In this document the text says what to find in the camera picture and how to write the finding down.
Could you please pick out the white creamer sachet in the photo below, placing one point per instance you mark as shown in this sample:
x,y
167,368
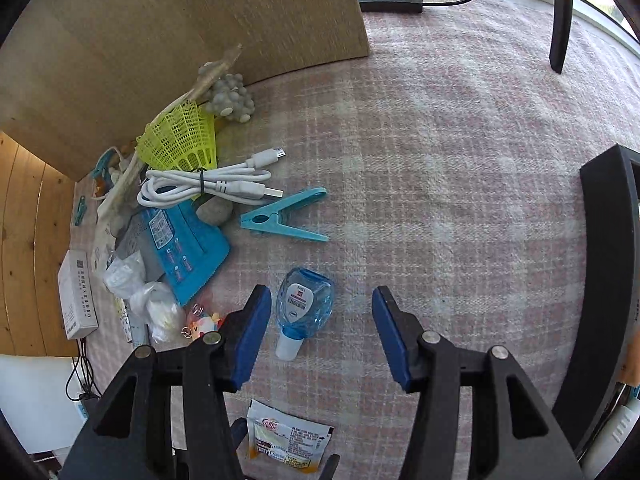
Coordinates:
x,y
285,435

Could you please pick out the grey packet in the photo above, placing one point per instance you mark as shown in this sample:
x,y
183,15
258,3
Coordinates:
x,y
135,245

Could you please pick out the white knotted plastic bag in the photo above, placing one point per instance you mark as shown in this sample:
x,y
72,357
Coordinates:
x,y
160,315

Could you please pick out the large teal clothespin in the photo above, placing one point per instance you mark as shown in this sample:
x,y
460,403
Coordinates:
x,y
270,220

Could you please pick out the brown cardboard board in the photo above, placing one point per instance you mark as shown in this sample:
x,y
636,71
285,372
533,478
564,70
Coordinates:
x,y
150,35

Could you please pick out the patterned white stick pack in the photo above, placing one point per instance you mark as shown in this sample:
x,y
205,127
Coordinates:
x,y
131,325

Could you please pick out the clear plastic bag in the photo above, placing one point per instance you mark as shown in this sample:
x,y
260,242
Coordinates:
x,y
122,275

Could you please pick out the yellow shuttlecock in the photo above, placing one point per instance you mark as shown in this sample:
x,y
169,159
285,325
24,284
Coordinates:
x,y
180,135

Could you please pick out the blue packet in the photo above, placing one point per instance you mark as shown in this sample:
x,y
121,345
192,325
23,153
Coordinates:
x,y
190,255

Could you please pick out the teal plastic clip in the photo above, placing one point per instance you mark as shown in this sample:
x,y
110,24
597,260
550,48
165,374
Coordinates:
x,y
102,165

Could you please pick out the blue hand sanitizer bottle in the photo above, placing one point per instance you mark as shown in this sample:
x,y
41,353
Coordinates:
x,y
300,300

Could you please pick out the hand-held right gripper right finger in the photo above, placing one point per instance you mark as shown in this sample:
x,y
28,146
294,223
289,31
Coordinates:
x,y
392,340

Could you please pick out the black storage tray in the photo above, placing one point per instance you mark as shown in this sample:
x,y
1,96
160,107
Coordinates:
x,y
600,260

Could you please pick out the black inline remote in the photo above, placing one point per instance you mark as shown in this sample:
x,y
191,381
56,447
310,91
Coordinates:
x,y
390,2

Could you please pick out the white round plastic gadget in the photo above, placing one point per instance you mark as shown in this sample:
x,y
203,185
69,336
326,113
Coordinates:
x,y
620,430

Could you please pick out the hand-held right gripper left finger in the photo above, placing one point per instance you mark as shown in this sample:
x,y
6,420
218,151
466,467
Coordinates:
x,y
250,335

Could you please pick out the black tripod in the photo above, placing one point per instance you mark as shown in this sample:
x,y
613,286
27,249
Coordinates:
x,y
560,20

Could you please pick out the wooden board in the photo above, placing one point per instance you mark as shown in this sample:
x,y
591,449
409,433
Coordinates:
x,y
30,260

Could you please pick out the grey ball massage stick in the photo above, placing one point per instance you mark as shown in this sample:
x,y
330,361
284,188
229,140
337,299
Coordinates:
x,y
230,100

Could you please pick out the small teal clothespin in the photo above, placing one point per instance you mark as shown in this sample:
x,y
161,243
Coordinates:
x,y
80,210

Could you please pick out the white box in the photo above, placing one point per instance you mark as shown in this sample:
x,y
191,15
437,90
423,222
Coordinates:
x,y
75,295

